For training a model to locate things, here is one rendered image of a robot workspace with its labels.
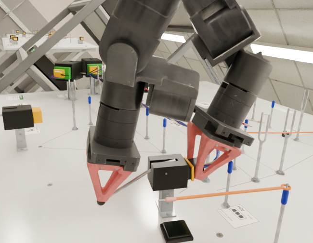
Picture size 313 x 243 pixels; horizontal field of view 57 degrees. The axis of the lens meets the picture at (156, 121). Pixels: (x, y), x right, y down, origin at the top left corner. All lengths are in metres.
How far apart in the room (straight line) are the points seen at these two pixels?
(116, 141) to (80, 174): 0.23
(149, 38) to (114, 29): 0.04
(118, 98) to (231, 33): 0.19
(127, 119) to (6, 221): 0.25
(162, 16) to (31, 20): 7.61
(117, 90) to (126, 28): 0.09
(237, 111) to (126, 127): 0.16
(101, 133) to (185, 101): 0.12
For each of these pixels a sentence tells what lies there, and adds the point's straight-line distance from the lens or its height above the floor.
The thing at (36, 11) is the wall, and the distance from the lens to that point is 7.90.
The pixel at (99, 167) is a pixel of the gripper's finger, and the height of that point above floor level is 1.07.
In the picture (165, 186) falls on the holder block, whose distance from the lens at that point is 0.46.
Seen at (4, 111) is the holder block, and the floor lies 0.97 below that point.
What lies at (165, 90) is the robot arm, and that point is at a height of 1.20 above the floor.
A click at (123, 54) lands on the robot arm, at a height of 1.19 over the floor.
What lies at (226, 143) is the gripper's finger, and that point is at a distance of 0.44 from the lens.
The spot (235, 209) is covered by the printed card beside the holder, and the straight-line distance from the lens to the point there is 0.53.
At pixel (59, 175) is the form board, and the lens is 0.62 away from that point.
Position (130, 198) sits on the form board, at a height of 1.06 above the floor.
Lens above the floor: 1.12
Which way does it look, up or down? 7 degrees up
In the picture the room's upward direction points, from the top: 46 degrees clockwise
